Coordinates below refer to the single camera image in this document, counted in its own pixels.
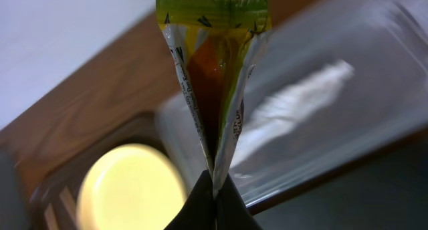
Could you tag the yellow plate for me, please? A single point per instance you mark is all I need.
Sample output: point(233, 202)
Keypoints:
point(133, 186)

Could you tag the dark brown serving tray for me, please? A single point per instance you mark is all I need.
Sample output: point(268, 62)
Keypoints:
point(140, 129)

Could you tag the clear plastic waste bin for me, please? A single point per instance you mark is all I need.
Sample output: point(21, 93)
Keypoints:
point(386, 99)

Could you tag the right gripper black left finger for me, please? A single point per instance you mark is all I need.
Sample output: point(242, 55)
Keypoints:
point(198, 212)

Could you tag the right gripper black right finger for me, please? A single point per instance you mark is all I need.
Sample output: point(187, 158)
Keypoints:
point(232, 214)

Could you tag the wooden chopstick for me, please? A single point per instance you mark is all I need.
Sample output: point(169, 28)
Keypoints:
point(69, 203)
point(50, 218)

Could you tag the green yellow snack wrapper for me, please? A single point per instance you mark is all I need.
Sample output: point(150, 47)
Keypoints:
point(214, 44)

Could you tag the clear plastic wrap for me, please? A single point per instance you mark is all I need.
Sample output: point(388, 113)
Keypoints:
point(282, 112)

